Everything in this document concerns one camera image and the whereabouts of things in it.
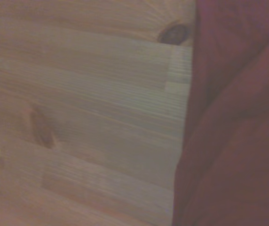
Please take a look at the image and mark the rust red shorts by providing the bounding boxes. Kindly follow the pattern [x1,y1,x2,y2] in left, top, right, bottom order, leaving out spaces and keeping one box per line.
[171,0,269,226]

